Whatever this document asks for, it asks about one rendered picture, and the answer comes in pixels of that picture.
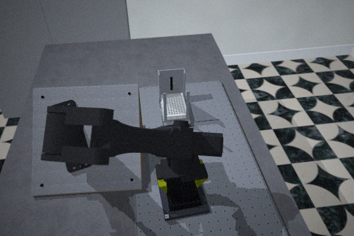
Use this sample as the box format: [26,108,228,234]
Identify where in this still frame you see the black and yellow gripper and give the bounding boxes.
[155,154,208,193]

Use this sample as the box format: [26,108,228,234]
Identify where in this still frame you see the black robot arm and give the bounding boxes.
[41,100,223,173]

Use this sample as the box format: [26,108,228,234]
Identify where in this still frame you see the white well plate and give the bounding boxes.
[161,93,186,120]

